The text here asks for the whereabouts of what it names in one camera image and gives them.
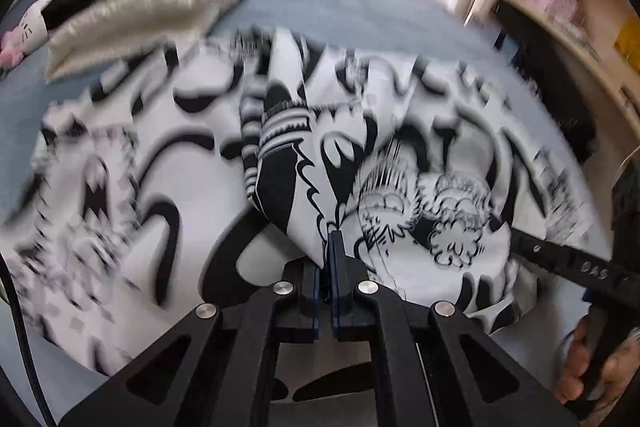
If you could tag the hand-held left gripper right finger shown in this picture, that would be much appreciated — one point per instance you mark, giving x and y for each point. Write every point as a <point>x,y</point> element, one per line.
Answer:
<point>336,302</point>

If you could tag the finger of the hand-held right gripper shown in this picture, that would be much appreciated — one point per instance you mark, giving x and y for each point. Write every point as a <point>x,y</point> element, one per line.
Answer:
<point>560,259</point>

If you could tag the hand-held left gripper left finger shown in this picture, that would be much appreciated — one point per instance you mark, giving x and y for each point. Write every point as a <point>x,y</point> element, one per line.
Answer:
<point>316,302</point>

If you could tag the black and white printed hoodie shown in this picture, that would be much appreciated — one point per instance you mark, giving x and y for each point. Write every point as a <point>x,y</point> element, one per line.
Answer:
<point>175,147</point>

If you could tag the person's right hand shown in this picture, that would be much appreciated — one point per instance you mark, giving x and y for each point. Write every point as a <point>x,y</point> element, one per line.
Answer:
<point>575,357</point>

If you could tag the yellow bag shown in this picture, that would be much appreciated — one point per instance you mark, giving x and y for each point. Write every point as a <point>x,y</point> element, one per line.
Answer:
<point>629,44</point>

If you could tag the stack of pink boxes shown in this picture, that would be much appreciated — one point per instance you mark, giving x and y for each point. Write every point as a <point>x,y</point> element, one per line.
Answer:
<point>545,2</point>

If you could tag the white cardboard box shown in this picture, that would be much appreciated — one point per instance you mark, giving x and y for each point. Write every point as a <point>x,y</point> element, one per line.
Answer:
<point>481,24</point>

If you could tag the white and pink plush toy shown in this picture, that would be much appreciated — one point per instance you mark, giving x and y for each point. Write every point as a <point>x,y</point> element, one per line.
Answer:
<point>30,27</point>

